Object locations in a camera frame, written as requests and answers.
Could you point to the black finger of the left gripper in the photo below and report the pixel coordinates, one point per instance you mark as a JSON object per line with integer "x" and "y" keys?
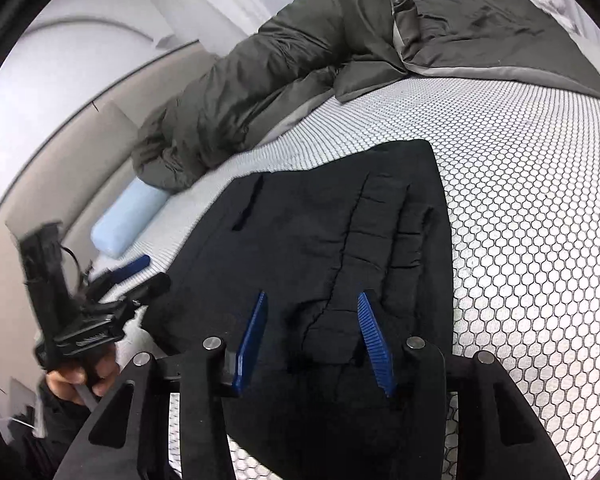
{"x": 148, "y": 290}

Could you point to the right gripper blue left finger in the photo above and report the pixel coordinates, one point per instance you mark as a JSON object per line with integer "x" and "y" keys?
{"x": 164, "y": 418}

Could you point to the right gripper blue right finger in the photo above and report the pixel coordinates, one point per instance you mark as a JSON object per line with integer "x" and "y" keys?
{"x": 500, "y": 436}

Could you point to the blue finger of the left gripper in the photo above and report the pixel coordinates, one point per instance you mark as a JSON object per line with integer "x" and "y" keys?
{"x": 123, "y": 273}

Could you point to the black pants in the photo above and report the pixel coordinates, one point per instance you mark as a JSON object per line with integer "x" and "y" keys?
{"x": 312, "y": 241}

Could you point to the person left hand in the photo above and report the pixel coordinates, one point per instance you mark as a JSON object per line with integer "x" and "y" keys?
{"x": 101, "y": 375}

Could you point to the light blue bolster pillow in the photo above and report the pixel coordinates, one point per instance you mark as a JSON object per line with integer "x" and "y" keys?
{"x": 120, "y": 225}

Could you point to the beige padded headboard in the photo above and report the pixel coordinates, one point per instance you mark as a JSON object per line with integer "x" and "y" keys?
{"x": 73, "y": 179}

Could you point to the white honeycomb mattress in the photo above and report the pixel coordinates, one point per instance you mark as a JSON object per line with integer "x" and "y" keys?
{"x": 520, "y": 166}

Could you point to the dark grey duvet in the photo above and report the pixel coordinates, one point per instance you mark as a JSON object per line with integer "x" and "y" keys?
{"x": 315, "y": 50}

